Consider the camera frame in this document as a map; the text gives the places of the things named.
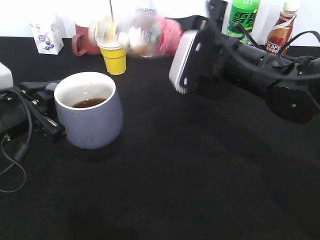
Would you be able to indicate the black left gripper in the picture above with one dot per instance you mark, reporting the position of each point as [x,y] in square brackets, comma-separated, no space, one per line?
[40,98]

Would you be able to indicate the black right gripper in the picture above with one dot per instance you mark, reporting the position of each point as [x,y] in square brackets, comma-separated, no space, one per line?
[203,73]

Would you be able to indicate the clear cola bottle red label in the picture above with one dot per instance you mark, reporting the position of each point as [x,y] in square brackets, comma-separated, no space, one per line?
[145,34]

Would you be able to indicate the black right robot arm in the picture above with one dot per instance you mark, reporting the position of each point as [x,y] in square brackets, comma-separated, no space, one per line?
[290,86]

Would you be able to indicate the green sprite bottle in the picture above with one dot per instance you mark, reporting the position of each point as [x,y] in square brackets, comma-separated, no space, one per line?
[243,12]

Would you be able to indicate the yellow paper cup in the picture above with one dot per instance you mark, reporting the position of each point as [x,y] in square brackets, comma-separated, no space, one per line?
[115,57]

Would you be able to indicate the grey ceramic mug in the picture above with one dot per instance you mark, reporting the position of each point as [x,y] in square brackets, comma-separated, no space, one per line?
[89,107]

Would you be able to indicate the white milk carton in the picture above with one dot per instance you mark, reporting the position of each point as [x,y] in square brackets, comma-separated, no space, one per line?
[46,33]

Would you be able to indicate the pink ceramic mug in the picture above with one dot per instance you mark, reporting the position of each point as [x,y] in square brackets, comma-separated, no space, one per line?
[81,43]

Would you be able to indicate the brown nescafe coffee bottle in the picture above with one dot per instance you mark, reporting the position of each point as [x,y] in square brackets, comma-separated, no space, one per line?
[282,31]

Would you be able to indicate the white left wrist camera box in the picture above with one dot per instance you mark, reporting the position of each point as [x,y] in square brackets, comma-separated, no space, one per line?
[6,78]

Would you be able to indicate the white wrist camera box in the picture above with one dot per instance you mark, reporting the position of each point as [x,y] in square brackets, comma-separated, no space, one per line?
[180,60]
[6,78]

